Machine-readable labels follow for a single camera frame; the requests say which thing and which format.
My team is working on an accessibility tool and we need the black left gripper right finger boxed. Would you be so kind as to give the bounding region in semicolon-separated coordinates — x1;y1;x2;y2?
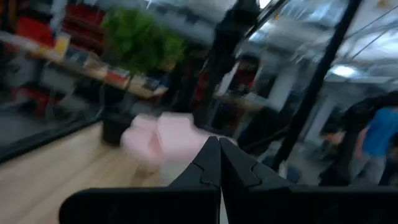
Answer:
219;138;398;224

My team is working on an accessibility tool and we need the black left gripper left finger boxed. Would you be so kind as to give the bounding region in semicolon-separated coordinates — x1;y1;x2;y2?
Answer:
58;136;223;224

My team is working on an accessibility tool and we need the pale pink rubber slide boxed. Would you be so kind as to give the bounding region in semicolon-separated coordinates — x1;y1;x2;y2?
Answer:
120;112;219;175

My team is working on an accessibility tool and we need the person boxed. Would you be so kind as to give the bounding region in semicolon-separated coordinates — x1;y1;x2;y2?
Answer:
350;106;398;188
320;123;346;147

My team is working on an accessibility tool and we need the wooden storage rack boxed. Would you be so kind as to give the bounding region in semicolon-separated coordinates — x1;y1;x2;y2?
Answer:
0;30;169;101

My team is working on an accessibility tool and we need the green potted plant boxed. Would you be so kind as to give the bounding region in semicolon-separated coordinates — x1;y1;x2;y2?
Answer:
100;7;188;147

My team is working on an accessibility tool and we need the red storage bin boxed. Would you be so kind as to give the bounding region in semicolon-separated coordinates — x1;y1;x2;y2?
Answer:
64;2;107;54
16;16;55;48

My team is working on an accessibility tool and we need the black table border rail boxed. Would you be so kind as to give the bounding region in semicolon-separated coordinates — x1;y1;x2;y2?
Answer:
0;116;104;163

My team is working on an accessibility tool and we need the black rig frame post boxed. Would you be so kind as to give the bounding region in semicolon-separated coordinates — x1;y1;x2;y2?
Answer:
272;0;363;172

